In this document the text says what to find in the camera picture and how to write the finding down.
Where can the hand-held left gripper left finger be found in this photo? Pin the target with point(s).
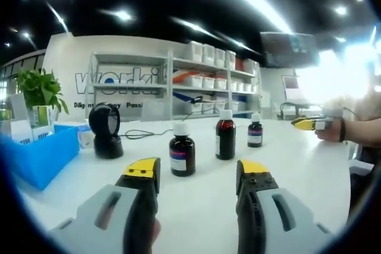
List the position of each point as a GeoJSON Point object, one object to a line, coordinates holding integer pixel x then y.
{"type": "Point", "coordinates": [98, 206]}

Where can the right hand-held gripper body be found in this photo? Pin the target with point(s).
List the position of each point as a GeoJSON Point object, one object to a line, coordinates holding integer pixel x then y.
{"type": "Point", "coordinates": [330, 114]}

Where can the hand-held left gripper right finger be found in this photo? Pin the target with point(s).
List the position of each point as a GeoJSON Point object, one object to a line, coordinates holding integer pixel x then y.
{"type": "Point", "coordinates": [268, 206]}

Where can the small brown medicine bottle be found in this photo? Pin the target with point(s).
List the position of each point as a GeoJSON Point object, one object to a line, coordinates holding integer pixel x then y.
{"type": "Point", "coordinates": [255, 135]}

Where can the tall brown medicine bottle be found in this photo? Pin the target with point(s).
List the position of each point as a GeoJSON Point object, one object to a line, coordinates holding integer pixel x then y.
{"type": "Point", "coordinates": [225, 138]}

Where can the wide brown medicine bottle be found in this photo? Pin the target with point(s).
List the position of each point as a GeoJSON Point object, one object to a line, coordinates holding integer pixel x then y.
{"type": "Point", "coordinates": [182, 150]}

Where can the white medicine carton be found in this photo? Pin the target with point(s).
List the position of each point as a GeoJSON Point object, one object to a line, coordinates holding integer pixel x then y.
{"type": "Point", "coordinates": [21, 132]}
{"type": "Point", "coordinates": [43, 133]}

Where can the person's right hand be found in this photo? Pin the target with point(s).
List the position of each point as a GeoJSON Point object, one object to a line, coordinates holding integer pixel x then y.
{"type": "Point", "coordinates": [330, 133]}

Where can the person's left hand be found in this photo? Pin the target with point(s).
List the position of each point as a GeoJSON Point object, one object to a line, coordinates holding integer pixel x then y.
{"type": "Point", "coordinates": [155, 232]}

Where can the white table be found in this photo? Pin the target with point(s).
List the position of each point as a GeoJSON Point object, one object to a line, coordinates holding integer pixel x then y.
{"type": "Point", "coordinates": [202, 200]}

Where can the small white blue carton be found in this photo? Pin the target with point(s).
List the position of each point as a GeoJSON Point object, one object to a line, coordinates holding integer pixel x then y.
{"type": "Point", "coordinates": [86, 138]}

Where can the blue plastic bin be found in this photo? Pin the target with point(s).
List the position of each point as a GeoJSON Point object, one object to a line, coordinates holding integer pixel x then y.
{"type": "Point", "coordinates": [44, 161]}

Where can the hanging dark monitor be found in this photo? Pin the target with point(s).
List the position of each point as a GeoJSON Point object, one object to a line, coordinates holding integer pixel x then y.
{"type": "Point", "coordinates": [285, 48]}

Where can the person's dark clothing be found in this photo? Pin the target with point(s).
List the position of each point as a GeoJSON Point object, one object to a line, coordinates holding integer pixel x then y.
{"type": "Point", "coordinates": [366, 182]}

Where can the black barcode scanner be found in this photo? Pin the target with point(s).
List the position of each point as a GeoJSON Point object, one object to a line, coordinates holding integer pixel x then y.
{"type": "Point", "coordinates": [104, 123]}

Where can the rows of white storage boxes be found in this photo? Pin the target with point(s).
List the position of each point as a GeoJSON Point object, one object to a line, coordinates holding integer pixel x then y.
{"type": "Point", "coordinates": [208, 81]}

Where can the white and green plant box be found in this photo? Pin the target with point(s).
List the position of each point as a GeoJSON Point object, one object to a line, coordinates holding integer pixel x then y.
{"type": "Point", "coordinates": [41, 115]}

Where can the white standing card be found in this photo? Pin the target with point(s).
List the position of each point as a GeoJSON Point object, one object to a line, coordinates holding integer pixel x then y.
{"type": "Point", "coordinates": [19, 106]}

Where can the green potted plant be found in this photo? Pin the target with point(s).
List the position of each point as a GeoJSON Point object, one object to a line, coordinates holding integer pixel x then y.
{"type": "Point", "coordinates": [40, 87]}

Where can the grey metal shelf unit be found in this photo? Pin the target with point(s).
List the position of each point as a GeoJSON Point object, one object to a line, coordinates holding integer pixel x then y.
{"type": "Point", "coordinates": [169, 87]}

